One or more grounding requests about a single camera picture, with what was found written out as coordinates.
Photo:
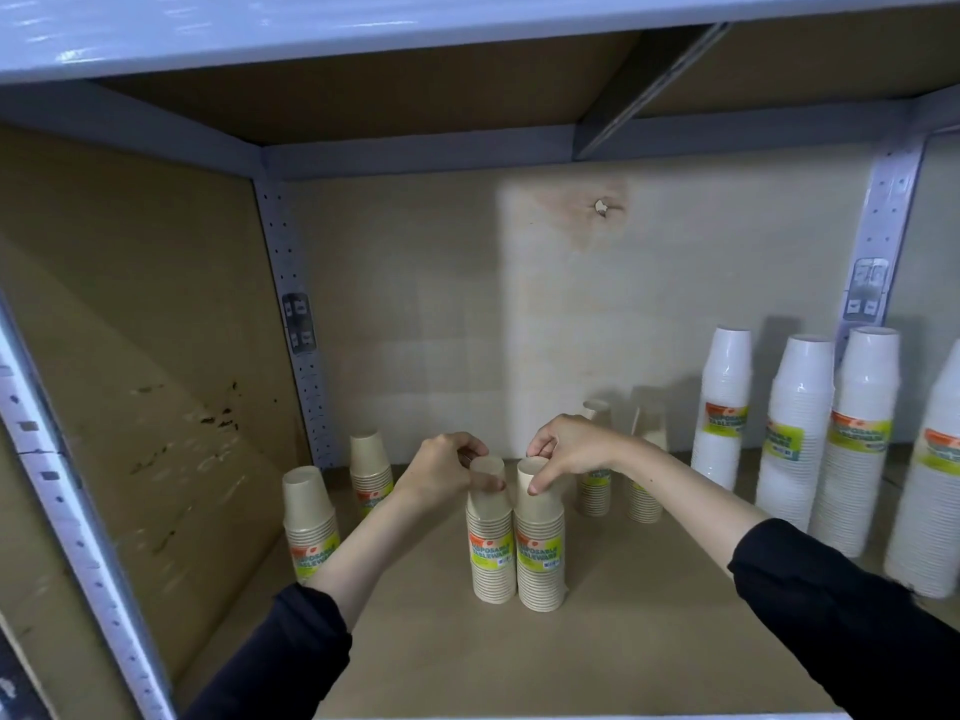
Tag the person's left thumb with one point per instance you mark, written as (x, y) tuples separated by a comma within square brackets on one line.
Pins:
[(484, 484)]

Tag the white plastic cup stack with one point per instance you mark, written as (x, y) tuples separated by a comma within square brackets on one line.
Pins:
[(855, 479), (926, 517), (722, 382), (795, 412)]

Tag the grey metal cross brace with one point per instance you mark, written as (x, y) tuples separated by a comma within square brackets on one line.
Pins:
[(645, 82)]

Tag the person's right thumb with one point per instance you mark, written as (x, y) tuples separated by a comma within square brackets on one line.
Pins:
[(547, 478)]

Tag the beige paper cup stack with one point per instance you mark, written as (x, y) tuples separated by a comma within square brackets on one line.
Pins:
[(369, 464), (649, 427), (540, 569), (309, 517), (594, 496), (491, 562)]

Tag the small screw in panel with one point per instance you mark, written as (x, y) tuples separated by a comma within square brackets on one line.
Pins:
[(602, 208)]

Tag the grey perforated shelf upright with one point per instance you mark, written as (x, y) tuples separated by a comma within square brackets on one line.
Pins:
[(67, 517), (289, 254), (889, 209)]

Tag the person's left forearm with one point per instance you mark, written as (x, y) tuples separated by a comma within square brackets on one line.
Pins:
[(360, 554)]

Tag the person's left hand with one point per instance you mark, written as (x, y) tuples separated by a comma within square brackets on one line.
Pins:
[(435, 476)]

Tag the grey metal shelf rack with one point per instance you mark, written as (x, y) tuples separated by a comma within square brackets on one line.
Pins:
[(225, 29)]

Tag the brown cardboard side panel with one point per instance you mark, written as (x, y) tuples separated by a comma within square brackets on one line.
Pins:
[(150, 329)]

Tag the person's right forearm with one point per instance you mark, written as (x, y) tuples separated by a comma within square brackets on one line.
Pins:
[(690, 509)]

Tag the person's right hand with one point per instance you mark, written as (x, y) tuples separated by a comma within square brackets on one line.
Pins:
[(581, 446)]

